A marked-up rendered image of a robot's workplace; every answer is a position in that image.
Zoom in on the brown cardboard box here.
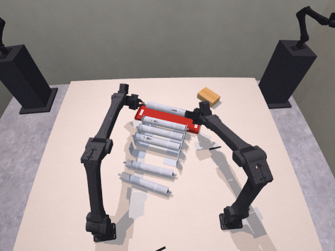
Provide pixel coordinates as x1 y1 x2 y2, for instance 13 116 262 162
197 87 220 108

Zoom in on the red scrap tray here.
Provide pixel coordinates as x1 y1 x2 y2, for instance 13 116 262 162
135 105 200 134

